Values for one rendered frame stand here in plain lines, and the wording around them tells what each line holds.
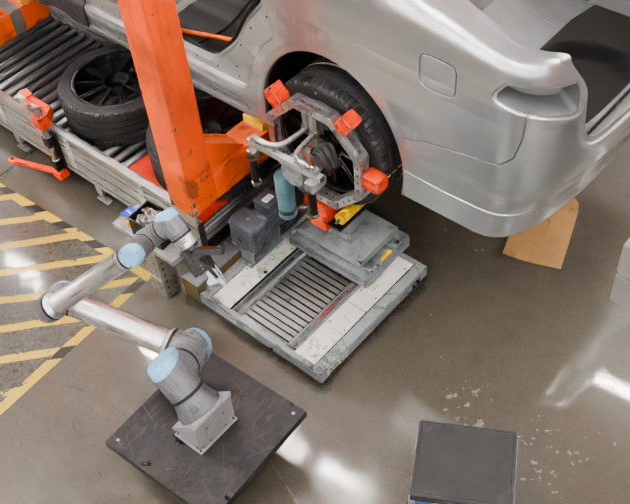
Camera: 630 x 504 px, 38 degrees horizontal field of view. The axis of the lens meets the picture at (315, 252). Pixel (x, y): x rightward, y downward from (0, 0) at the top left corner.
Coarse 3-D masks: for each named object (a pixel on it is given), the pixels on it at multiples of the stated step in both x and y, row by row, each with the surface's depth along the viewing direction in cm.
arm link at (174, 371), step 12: (168, 348) 374; (180, 348) 376; (156, 360) 371; (168, 360) 364; (180, 360) 368; (192, 360) 373; (156, 372) 364; (168, 372) 363; (180, 372) 365; (192, 372) 370; (156, 384) 368; (168, 384) 364; (180, 384) 365; (192, 384) 367; (168, 396) 368; (180, 396) 366
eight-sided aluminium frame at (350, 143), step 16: (304, 96) 395; (272, 112) 410; (304, 112) 393; (320, 112) 387; (336, 112) 387; (272, 128) 418; (352, 144) 392; (352, 160) 391; (368, 160) 393; (320, 192) 427; (336, 192) 426; (352, 192) 414; (368, 192) 407; (336, 208) 423
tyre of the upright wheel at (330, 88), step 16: (320, 64) 404; (336, 64) 399; (288, 80) 410; (304, 80) 396; (320, 80) 392; (336, 80) 391; (352, 80) 392; (320, 96) 393; (336, 96) 387; (352, 96) 388; (368, 96) 390; (368, 112) 388; (368, 128) 386; (384, 128) 391; (288, 144) 433; (368, 144) 391; (384, 144) 391; (384, 160) 393; (400, 160) 403
